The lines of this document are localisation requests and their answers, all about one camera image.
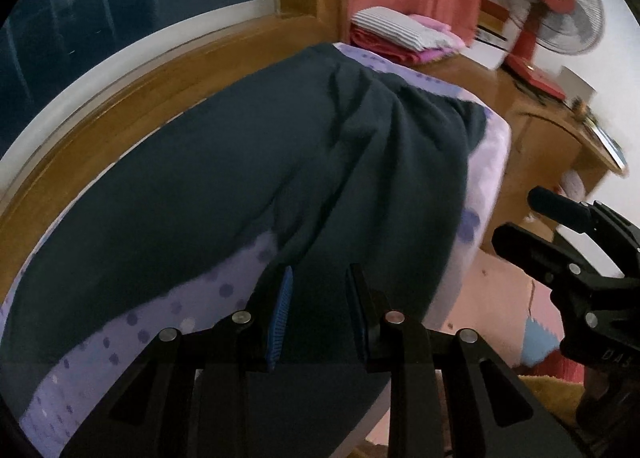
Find blue foam mat piece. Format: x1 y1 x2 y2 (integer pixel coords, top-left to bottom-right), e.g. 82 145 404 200
522 315 567 368

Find white box on desk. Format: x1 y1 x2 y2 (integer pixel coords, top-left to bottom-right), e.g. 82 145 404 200
556 65 597 102

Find striped grey white pillow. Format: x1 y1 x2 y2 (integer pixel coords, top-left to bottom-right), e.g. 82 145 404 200
352 7 465 52

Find yellow fuzzy rug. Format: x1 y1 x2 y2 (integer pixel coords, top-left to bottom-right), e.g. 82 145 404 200
519 372 592 421

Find wooden desk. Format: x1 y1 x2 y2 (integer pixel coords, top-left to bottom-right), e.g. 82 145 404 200
420 49 629 250

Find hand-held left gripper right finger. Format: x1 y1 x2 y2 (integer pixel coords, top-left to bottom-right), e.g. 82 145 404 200
345 263 585 458

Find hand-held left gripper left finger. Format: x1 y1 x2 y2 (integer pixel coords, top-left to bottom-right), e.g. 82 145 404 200
60 264 296 458

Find book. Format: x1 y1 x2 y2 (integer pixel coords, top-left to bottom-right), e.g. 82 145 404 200
589 122 627 170

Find bed with purple dotted sheet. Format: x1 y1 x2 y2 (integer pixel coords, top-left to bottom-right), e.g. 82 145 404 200
0 41 512 458

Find white cardboard box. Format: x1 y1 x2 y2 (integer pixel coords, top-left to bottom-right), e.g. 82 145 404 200
472 0 512 72

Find red folded cloth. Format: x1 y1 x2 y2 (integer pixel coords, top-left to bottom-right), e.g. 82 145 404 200
349 24 418 66

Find pink folded cloth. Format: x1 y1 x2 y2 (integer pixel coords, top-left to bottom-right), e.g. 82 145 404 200
410 13 455 65

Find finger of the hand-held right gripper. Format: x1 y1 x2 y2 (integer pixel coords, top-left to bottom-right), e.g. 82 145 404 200
529 186 596 235
492 222 602 300

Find dark teal garment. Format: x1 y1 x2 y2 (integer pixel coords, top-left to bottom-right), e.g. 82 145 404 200
0 42 488 458

